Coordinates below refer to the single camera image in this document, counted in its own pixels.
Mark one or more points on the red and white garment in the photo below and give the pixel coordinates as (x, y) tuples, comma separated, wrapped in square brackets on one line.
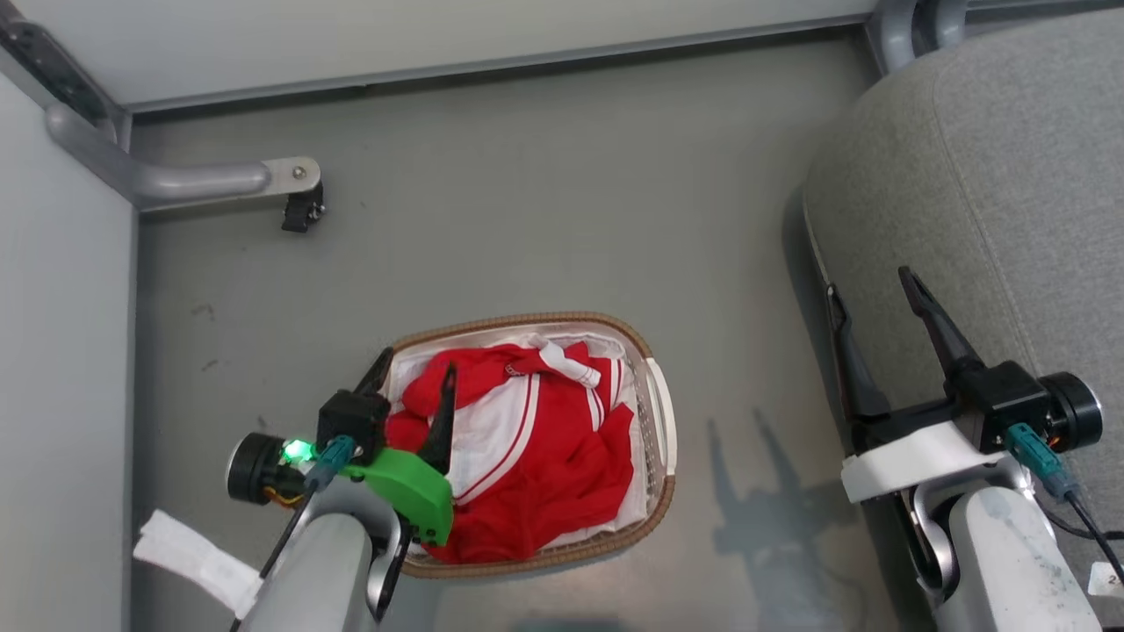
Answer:
[(544, 474)]

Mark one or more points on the black partition caster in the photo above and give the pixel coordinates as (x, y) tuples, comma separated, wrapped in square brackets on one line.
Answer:
[(303, 209)]

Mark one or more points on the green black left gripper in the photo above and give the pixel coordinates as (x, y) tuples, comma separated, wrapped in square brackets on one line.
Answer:
[(413, 491)]

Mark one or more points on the grey curved partition foot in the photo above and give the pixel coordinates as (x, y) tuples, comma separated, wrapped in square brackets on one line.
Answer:
[(167, 180)]

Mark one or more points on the grey double partition foot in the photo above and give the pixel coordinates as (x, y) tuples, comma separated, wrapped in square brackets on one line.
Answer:
[(904, 31)]

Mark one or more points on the white paper label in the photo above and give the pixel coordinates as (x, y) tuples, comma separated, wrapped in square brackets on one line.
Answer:
[(1108, 581)]

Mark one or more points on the grey partition corner post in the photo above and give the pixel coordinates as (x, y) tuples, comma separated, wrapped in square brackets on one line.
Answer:
[(53, 66)]

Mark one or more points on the white fabric strip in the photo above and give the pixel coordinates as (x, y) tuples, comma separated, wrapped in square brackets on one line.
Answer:
[(198, 557)]

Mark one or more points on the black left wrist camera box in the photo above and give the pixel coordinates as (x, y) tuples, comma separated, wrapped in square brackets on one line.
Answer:
[(351, 420)]

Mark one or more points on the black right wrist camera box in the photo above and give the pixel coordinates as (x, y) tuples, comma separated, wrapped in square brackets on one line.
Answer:
[(1005, 404)]

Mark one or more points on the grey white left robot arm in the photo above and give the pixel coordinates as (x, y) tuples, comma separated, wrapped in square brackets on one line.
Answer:
[(316, 570)]

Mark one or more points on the woven laundry basket brown rim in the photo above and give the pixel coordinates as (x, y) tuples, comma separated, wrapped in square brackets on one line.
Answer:
[(654, 439)]

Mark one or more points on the grey fabric sofa seat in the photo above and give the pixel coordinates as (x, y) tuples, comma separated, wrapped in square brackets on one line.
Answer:
[(992, 202)]

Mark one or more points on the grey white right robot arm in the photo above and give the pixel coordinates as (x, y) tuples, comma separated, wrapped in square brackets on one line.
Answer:
[(1010, 562)]

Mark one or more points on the grey partition bottom rail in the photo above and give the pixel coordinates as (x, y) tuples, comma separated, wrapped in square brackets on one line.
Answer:
[(492, 63)]

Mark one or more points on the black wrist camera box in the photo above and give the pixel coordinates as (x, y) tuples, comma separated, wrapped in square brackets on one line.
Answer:
[(351, 420), (1005, 404)]

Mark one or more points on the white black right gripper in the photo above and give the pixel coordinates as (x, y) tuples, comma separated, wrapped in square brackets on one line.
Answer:
[(913, 452)]

